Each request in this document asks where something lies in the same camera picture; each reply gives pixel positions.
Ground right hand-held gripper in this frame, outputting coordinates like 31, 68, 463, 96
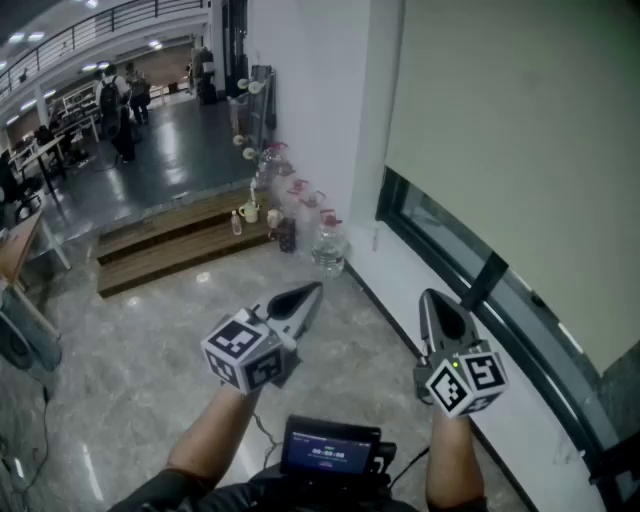
413, 288, 509, 419

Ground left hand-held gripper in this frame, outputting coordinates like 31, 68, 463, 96
200, 281, 324, 396

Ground beige roller blind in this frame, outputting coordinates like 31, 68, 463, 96
384, 0, 640, 376

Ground person's right forearm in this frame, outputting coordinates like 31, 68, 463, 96
425, 407, 489, 509

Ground person's left forearm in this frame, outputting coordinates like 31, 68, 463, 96
167, 384, 266, 481

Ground black framed window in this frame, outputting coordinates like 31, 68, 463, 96
375, 164, 640, 512

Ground large clear water jug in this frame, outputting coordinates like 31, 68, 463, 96
255, 142, 294, 190
295, 191, 327, 254
312, 209, 351, 280
277, 177, 312, 224

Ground dark patterned bottle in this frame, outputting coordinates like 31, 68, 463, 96
277, 217, 298, 255

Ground wooden step platform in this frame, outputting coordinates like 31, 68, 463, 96
94, 187, 281, 300

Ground black chest-mounted screen device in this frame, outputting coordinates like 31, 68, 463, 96
279, 414, 399, 489

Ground folded trolley with cream wheels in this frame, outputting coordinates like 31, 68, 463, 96
227, 64, 279, 161

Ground person's dark shirt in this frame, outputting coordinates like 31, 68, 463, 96
107, 462, 506, 512

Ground standing rack with grey garments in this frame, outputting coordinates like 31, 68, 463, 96
188, 45, 220, 106

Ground grey round appliance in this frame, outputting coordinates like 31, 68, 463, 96
0, 287, 64, 372

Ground wooden desk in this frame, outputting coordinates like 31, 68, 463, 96
0, 209, 71, 294

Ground white shelf rack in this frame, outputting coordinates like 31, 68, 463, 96
47, 82, 104, 146

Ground long work table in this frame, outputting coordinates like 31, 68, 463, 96
9, 132, 71, 201

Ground black office chair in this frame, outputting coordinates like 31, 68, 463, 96
0, 149, 44, 224

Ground black balcony railing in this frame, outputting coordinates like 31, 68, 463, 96
0, 0, 206, 99

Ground group of ceiling lights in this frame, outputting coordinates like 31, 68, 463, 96
0, 0, 166, 126

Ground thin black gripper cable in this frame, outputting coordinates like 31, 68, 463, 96
251, 411, 284, 469

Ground black device cable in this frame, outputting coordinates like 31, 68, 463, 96
387, 446, 432, 490

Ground loose floor cables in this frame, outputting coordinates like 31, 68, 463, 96
0, 384, 54, 512

